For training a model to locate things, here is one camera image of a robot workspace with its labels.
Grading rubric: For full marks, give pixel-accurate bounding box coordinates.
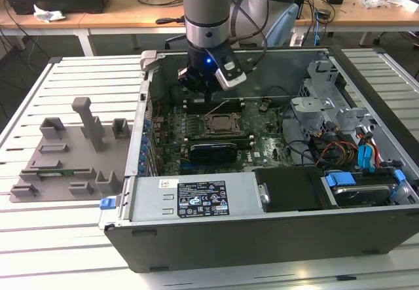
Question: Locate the thin metal locking lever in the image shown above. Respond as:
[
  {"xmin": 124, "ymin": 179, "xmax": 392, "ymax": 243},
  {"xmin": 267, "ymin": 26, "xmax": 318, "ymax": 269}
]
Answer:
[{"xmin": 206, "ymin": 99, "xmax": 231, "ymax": 115}]

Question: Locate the metal socket cover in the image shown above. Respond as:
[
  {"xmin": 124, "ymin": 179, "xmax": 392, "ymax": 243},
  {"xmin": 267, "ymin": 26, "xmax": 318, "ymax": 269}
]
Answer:
[{"xmin": 204, "ymin": 112, "xmax": 244, "ymax": 136}]

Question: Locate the CPU socket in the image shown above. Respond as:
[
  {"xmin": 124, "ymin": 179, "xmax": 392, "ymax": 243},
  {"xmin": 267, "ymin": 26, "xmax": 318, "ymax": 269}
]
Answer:
[{"xmin": 202, "ymin": 111, "xmax": 246, "ymax": 137}]

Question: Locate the grey plastic case latch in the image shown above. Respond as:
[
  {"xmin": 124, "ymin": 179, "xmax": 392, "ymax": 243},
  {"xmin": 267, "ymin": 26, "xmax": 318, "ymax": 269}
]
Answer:
[{"xmin": 139, "ymin": 50, "xmax": 162, "ymax": 73}]

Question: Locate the black graphics card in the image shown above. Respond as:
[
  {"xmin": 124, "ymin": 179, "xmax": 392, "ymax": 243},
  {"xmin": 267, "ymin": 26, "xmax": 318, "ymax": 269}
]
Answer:
[{"xmin": 189, "ymin": 143, "xmax": 238, "ymax": 165}]

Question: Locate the green motherboard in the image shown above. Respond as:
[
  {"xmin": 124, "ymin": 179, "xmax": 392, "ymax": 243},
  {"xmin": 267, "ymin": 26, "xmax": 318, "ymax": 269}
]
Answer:
[{"xmin": 149, "ymin": 98, "xmax": 295, "ymax": 176}]

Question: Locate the light wooden desk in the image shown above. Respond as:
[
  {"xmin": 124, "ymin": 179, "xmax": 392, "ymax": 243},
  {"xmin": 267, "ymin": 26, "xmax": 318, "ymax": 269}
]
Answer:
[
  {"xmin": 0, "ymin": 0, "xmax": 187, "ymax": 57},
  {"xmin": 293, "ymin": 0, "xmax": 419, "ymax": 47}
]

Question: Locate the grey metal drive cage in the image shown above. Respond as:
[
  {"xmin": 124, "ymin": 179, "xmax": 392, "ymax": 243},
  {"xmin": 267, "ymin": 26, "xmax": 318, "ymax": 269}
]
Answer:
[{"xmin": 289, "ymin": 59, "xmax": 377, "ymax": 147}]

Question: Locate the grey power supply unit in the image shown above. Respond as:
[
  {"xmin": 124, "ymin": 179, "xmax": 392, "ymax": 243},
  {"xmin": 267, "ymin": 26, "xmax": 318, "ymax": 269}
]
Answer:
[{"xmin": 126, "ymin": 172, "xmax": 263, "ymax": 222}]

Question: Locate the grey parts rack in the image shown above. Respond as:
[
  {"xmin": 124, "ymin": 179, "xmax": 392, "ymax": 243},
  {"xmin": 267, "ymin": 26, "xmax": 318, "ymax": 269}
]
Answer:
[{"xmin": 9, "ymin": 96, "xmax": 134, "ymax": 204}]

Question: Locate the black plastic shroud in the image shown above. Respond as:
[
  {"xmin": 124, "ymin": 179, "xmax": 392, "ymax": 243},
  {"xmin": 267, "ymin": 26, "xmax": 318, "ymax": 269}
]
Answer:
[{"xmin": 253, "ymin": 167, "xmax": 338, "ymax": 213}]

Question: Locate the crumpled white paper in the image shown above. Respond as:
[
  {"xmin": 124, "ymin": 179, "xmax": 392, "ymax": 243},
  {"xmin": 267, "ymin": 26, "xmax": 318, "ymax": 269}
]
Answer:
[{"xmin": 33, "ymin": 4, "xmax": 66, "ymax": 23}]

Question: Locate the green RAM stick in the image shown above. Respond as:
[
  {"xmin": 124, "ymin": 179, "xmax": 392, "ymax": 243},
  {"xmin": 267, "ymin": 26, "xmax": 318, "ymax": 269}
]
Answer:
[{"xmin": 37, "ymin": 169, "xmax": 96, "ymax": 177}]

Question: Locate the black grey PC case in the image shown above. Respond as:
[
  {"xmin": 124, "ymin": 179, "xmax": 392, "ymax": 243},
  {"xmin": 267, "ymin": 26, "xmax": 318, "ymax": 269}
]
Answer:
[{"xmin": 98, "ymin": 46, "xmax": 419, "ymax": 274}]

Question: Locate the hard disk blue carrier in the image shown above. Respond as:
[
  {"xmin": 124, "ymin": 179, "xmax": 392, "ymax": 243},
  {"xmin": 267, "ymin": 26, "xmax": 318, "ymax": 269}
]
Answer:
[{"xmin": 322, "ymin": 168, "xmax": 410, "ymax": 209}]

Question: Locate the white flat box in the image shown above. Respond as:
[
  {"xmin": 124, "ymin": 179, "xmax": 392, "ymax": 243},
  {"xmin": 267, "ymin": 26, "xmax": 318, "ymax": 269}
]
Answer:
[{"xmin": 389, "ymin": 0, "xmax": 419, "ymax": 13}]

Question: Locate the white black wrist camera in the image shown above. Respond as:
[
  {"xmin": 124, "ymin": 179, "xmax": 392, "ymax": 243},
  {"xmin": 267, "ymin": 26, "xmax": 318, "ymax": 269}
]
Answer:
[{"xmin": 215, "ymin": 56, "xmax": 247, "ymax": 90}]

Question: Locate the black camera cable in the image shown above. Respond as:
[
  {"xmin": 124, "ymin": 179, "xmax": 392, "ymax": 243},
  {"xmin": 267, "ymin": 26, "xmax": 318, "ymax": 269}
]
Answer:
[{"xmin": 225, "ymin": 0, "xmax": 272, "ymax": 75}]

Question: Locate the blue hanging cable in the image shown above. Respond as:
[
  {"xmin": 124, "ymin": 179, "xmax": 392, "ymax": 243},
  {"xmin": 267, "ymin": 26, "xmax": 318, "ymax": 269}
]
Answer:
[{"xmin": 313, "ymin": 10, "xmax": 321, "ymax": 47}]

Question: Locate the coloured power wire bundle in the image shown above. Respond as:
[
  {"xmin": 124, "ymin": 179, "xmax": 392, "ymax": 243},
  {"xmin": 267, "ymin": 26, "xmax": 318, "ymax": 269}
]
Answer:
[{"xmin": 314, "ymin": 139, "xmax": 359, "ymax": 166}]

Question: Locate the blue flat data cable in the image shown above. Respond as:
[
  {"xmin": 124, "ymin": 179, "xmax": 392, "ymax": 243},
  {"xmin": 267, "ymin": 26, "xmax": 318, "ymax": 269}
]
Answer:
[{"xmin": 357, "ymin": 142, "xmax": 377, "ymax": 173}]

